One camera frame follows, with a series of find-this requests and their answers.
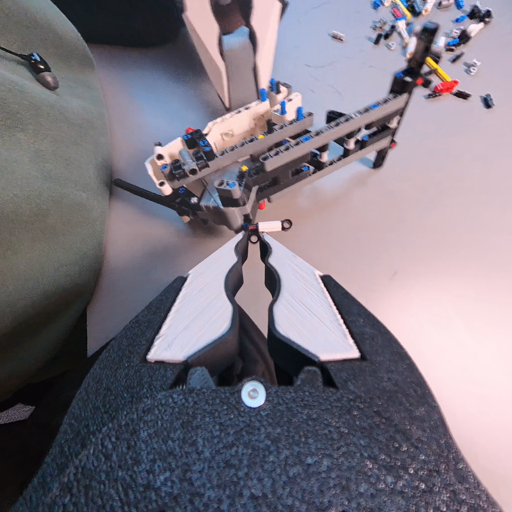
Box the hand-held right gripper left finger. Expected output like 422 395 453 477
147 232 250 366

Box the white black toy truck model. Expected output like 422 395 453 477
144 20 441 229

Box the person's clothed body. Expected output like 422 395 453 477
0 0 113 401

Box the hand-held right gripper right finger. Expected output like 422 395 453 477
261 234 361 366

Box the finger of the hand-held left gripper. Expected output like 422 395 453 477
183 0 230 106
255 0 284 90

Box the pile of small toy pieces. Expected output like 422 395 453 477
370 0 497 101

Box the grey desk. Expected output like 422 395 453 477
84 0 512 512

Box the black ribbed Lego hose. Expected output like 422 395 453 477
112 178 197 218

